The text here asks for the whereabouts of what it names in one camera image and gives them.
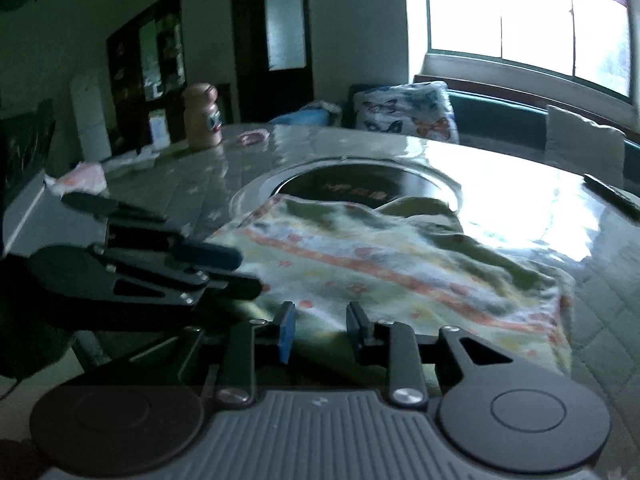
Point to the white refrigerator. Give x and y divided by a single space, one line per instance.
91 115

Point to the dark chair back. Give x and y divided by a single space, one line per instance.
25 145

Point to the dark door with glass pane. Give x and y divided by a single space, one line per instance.
272 35

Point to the blue bench sofa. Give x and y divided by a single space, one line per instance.
490 115

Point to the blue cushion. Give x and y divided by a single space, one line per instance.
305 116

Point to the small pink cloth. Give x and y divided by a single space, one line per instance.
252 136

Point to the green framed window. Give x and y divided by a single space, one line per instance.
525 15

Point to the black remote control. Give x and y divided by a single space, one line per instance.
612 195

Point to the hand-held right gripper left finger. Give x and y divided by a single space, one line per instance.
286 332

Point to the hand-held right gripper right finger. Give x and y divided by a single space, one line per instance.
356 330

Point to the dark wooden display cabinet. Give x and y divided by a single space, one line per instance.
145 70

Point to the round built-in induction cooktop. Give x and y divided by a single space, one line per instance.
360 185

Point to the pink bottle-shaped jar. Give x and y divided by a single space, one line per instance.
202 117

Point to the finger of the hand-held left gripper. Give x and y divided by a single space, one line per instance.
210 255
165 280

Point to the butterfly print pillow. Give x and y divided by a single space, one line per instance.
405 110

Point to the grey square pillow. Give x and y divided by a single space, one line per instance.
582 137

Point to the pastel patterned shirt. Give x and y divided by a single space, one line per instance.
380 270

